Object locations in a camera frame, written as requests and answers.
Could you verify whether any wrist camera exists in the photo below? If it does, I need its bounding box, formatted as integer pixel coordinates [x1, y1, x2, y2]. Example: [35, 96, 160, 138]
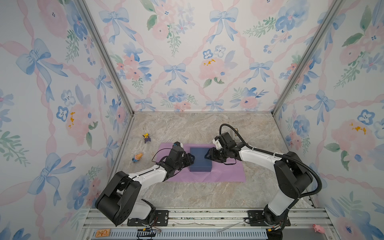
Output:
[213, 132, 237, 150]
[173, 142, 184, 148]

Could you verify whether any orange tag label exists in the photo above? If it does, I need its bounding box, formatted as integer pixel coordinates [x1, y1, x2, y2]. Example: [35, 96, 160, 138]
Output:
[95, 229, 111, 238]

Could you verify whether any dark blue gift box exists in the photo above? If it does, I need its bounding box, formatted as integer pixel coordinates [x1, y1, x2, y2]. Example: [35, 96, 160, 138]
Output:
[190, 147, 212, 172]

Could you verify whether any purple yellow toy figure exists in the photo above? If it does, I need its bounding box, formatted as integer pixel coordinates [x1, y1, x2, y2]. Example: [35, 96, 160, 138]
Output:
[143, 133, 151, 144]

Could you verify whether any orange blue toy figure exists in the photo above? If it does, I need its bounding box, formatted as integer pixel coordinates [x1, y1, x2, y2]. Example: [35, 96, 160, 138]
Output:
[132, 153, 143, 163]

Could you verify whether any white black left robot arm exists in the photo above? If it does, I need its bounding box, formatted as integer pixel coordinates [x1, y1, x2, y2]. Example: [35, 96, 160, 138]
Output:
[95, 144, 195, 227]

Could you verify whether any aluminium front rail frame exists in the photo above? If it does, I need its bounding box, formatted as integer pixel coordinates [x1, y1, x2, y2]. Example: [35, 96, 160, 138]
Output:
[78, 208, 341, 240]

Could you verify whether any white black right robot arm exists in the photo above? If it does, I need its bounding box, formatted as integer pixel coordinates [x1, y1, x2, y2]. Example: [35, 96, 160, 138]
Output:
[205, 144, 322, 226]

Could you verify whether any purple pink wrapping paper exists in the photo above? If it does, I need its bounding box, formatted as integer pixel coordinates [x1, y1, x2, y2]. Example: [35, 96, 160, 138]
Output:
[155, 143, 246, 183]

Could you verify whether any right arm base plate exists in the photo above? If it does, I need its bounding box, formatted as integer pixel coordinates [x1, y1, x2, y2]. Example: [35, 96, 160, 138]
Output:
[247, 209, 291, 227]

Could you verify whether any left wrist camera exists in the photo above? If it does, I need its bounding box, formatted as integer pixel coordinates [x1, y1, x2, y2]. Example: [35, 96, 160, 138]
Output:
[173, 142, 184, 148]

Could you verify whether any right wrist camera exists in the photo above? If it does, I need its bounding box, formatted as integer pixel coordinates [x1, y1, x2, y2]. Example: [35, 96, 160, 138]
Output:
[213, 132, 237, 150]

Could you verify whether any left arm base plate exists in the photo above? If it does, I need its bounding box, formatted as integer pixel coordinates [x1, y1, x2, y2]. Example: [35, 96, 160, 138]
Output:
[127, 210, 170, 227]

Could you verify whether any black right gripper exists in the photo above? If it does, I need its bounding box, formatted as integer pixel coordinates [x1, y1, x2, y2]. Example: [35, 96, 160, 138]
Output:
[203, 146, 229, 162]

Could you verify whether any pink pig toy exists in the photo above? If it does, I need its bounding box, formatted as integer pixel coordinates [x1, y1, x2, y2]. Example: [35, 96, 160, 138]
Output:
[313, 224, 326, 234]

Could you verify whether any black corrugated cable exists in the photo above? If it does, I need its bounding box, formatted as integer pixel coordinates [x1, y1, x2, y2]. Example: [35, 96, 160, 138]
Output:
[218, 123, 323, 199]

